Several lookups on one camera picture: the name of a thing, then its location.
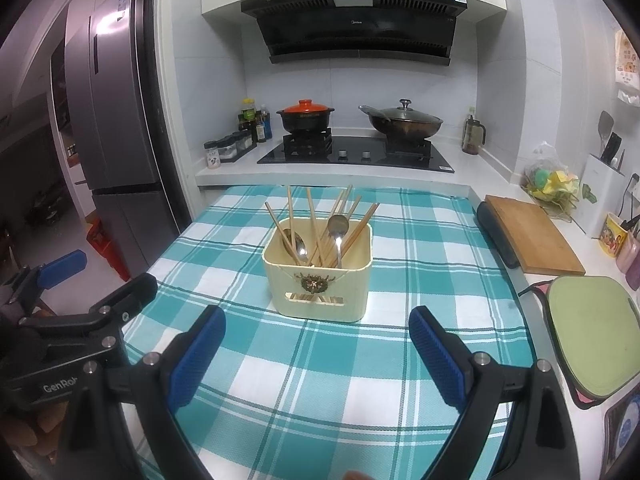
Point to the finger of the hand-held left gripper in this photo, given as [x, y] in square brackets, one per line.
[62, 267]
[132, 300]

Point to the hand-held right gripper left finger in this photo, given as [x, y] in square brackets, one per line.
[197, 360]

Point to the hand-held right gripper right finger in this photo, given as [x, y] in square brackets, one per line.
[440, 360]

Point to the cream utensil holder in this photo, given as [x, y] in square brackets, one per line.
[320, 280]

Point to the metal spoon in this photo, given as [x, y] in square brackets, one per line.
[338, 225]
[299, 246]

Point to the person's right hand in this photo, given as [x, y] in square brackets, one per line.
[357, 476]

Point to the red box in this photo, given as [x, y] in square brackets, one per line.
[107, 250]

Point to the teal plaid tablecloth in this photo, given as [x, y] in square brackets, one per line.
[310, 375]

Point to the wooden cutting board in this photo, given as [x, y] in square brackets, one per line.
[535, 235]

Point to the green cutting board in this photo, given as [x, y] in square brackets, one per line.
[595, 330]

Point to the white-label spice jar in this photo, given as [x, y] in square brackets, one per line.
[212, 156]

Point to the grey refrigerator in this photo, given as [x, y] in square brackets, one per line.
[120, 110]

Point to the kitchen sink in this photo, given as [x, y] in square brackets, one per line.
[607, 440]

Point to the row of spice jars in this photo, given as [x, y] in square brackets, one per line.
[237, 145]

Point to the blue and white dish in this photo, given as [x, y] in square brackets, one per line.
[627, 435]

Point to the plastic bag of sponges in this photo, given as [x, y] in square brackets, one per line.
[550, 180]

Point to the purple bottle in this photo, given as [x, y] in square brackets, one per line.
[634, 275]

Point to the yellow printed box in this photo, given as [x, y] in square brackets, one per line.
[612, 235]

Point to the dark sauce bottle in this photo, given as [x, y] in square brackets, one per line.
[263, 127]

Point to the black gas stove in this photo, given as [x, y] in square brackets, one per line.
[350, 155]

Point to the dark glass jug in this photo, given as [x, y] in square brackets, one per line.
[472, 135]

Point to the white knife block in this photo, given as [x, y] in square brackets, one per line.
[602, 190]

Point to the wok with glass lid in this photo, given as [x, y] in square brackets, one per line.
[402, 122]

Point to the black pot with orange lid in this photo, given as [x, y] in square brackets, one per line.
[306, 117]

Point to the grey spatula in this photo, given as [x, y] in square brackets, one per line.
[606, 122]

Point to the black range hood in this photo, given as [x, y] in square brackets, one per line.
[355, 25]

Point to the hanging printed bag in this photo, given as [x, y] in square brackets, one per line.
[627, 65]

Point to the black door frame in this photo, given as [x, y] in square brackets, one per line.
[167, 85]

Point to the wall power socket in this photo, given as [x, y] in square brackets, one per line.
[634, 183]

